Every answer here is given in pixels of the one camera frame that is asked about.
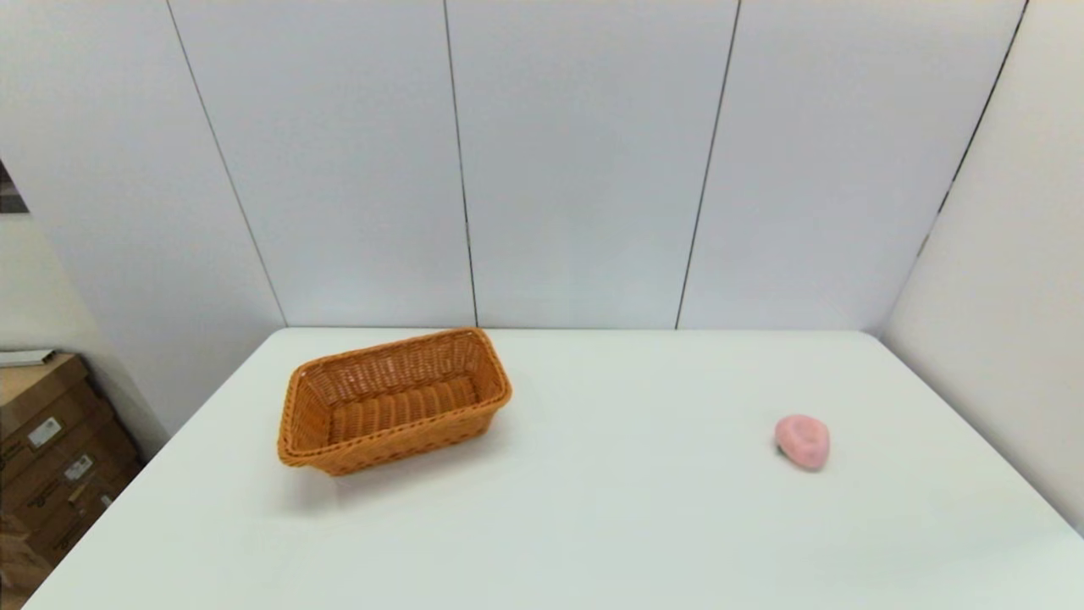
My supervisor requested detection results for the orange woven wicker basket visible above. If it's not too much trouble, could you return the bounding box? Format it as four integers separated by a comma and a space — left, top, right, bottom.
277, 328, 513, 476

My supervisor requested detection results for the pink peach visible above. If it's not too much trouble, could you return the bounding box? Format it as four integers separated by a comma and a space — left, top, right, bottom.
774, 414, 831, 471

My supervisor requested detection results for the cardboard box with white label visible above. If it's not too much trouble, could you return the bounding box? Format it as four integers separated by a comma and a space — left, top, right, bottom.
0, 353, 115, 450
0, 415, 142, 519
17, 474, 128, 567

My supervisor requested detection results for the crumpled brown paper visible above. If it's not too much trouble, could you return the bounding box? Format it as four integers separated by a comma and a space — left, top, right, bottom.
0, 513, 53, 610

